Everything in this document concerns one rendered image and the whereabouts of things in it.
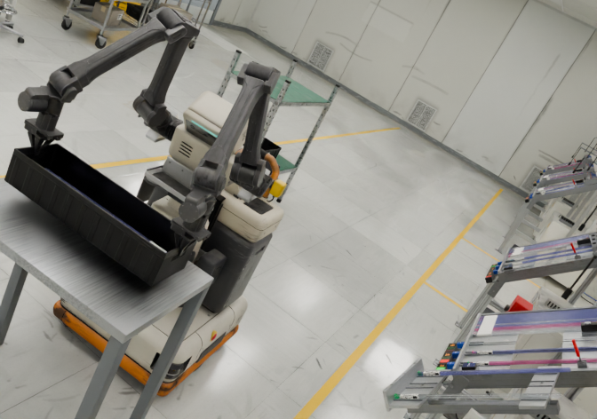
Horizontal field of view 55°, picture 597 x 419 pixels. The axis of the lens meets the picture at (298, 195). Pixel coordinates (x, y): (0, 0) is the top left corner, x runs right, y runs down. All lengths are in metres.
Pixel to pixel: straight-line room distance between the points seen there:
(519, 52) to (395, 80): 2.24
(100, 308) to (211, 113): 0.82
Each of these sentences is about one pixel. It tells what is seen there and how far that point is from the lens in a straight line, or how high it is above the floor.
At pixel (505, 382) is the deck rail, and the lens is 2.33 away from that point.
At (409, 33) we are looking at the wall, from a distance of 11.37.
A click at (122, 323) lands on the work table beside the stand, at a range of 1.57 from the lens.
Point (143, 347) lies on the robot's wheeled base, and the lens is 2.46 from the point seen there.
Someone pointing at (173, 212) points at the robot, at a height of 0.74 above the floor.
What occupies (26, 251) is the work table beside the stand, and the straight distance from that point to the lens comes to 1.71.
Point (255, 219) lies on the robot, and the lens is 2.39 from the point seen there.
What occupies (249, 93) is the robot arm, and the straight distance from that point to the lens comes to 1.70.
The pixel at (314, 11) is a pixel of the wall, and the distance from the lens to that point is 12.09.
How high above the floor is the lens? 1.77
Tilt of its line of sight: 20 degrees down
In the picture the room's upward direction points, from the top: 28 degrees clockwise
